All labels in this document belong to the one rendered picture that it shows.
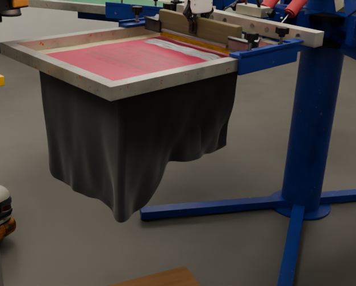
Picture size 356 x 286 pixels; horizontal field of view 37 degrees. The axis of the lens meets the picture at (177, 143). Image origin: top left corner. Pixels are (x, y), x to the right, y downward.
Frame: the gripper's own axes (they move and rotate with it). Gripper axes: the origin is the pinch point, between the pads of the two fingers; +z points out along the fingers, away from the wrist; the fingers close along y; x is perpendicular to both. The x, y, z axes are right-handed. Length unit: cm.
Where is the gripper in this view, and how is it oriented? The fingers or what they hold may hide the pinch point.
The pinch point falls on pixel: (197, 27)
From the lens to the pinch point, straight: 193.5
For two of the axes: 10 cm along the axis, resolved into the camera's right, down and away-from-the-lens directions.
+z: -0.4, 9.2, 3.9
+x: 6.9, 3.1, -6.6
